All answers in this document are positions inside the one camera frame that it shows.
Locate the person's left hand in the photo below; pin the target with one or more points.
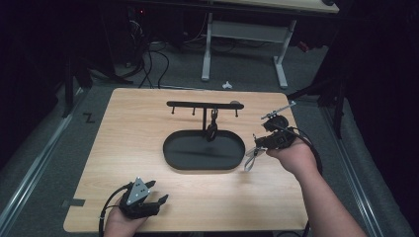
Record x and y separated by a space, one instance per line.
123 225

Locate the metal floor rail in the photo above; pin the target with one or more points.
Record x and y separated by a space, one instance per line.
355 177
31 174

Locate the white-framed desk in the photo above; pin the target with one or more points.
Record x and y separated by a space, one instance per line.
245 31

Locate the black key rack with oval tray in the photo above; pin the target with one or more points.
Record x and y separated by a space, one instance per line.
204 149

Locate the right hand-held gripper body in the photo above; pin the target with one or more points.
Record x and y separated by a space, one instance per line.
278 135

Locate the grey tape strip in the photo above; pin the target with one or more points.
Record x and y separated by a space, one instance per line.
74 203

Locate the person's right hand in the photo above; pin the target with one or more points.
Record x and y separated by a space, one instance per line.
294 158

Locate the small white floor object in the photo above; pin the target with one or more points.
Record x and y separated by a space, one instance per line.
227 85

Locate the black metal stand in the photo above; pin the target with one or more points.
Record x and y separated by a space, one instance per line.
69 85
329 95

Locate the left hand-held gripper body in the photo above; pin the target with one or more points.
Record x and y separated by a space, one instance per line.
138 197

